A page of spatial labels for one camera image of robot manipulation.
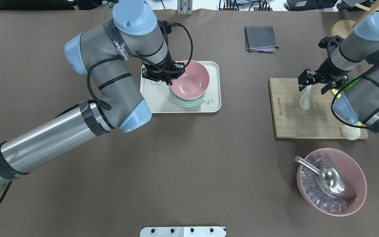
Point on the wooden mug tree stand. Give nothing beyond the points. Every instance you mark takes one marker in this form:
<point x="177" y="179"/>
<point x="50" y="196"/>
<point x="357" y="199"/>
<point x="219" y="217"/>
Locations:
<point x="343" y="28"/>

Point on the white mounting plate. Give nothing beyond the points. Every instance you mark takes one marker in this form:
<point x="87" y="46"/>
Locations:
<point x="184" y="231"/>

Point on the white ceramic spoon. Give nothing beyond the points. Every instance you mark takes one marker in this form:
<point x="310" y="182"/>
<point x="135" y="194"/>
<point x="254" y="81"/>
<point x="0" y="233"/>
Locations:
<point x="305" y="99"/>

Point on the metal ice scoop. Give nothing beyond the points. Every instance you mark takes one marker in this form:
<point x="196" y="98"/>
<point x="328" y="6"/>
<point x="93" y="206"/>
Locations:
<point x="330" y="181"/>

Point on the grey folded cloth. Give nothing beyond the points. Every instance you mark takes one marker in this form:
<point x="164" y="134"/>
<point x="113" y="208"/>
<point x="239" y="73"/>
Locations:
<point x="260" y="39"/>

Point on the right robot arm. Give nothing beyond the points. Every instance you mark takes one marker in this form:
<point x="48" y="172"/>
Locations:
<point x="352" y="67"/>

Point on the large pink bowl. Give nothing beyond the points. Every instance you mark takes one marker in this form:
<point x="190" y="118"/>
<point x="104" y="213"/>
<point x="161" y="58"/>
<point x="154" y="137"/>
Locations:
<point x="351" y="171"/>

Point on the yellow plastic knife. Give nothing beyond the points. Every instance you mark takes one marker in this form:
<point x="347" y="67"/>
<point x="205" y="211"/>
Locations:
<point x="334" y="92"/>

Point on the wooden cutting board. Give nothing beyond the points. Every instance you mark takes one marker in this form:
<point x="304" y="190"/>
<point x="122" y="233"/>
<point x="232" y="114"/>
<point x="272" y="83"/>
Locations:
<point x="291" y="121"/>

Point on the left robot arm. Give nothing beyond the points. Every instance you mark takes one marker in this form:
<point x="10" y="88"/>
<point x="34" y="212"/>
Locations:
<point x="99" y="54"/>

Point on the small pink bowl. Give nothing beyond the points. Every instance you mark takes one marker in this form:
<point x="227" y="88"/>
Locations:
<point x="193" y="83"/>

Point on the cream serving tray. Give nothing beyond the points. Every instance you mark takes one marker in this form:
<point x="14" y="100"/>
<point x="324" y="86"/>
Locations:
<point x="160" y="101"/>

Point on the green lime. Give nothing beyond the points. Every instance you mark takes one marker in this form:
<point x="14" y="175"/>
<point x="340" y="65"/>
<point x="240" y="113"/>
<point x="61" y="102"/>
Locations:
<point x="350" y="83"/>

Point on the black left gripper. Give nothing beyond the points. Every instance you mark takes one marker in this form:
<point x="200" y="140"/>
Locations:
<point x="168" y="64"/>

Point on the aluminium frame post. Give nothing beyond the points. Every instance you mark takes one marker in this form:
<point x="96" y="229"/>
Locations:
<point x="184" y="7"/>

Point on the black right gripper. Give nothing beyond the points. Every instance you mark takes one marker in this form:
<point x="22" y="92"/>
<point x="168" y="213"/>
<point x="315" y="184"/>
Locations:
<point x="325" y="71"/>

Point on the stacked green bowls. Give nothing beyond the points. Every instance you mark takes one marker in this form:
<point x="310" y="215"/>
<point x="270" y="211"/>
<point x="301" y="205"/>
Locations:
<point x="187" y="103"/>

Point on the clear ice cubes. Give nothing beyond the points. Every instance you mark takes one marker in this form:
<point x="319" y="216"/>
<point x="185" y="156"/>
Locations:
<point x="313" y="191"/>

